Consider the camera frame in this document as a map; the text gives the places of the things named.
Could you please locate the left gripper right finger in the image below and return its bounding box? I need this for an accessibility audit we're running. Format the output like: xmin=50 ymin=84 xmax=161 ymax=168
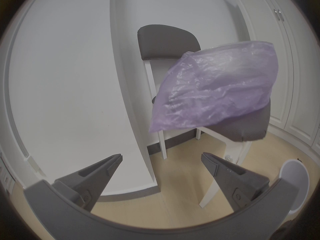
xmin=201 ymin=152 xmax=271 ymax=213

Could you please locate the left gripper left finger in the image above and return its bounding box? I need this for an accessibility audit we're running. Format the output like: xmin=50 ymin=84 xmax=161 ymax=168
xmin=53 ymin=154 xmax=123 ymax=212

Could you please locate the purple plastic bag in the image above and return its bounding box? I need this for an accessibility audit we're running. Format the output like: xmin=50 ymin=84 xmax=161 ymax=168
xmin=148 ymin=40 xmax=279 ymax=134

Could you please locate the white trash bin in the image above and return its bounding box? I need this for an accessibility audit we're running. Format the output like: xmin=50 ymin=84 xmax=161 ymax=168
xmin=278 ymin=159 xmax=310 ymax=214

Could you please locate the white wardrobe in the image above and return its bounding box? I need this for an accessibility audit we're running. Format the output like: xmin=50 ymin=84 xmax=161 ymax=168
xmin=229 ymin=0 xmax=320 ymax=157

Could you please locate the grey white chair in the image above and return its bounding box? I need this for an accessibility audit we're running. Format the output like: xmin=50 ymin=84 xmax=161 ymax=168
xmin=137 ymin=24 xmax=272 ymax=208

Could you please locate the white wall socket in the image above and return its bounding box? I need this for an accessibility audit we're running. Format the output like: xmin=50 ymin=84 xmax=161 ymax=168
xmin=0 ymin=154 xmax=15 ymax=193

